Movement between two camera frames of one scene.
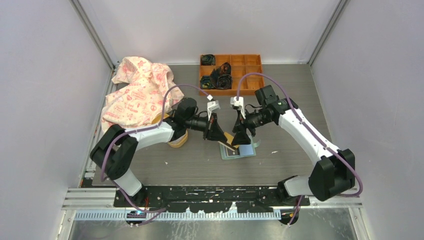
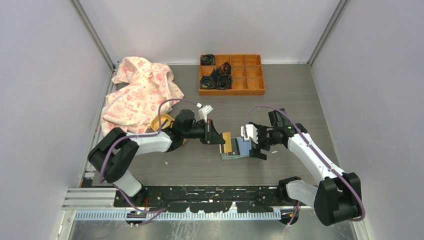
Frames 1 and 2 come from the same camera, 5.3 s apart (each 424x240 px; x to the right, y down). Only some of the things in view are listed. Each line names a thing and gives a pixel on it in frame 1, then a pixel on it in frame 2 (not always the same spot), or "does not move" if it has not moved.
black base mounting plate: x=210 y=199 does not move
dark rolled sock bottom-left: x=206 y=82 does not move
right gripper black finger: x=241 y=135 → x=257 y=153
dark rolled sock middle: x=224 y=69 does not move
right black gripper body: x=256 y=118 → x=266 y=138
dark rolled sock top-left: x=208 y=59 does not move
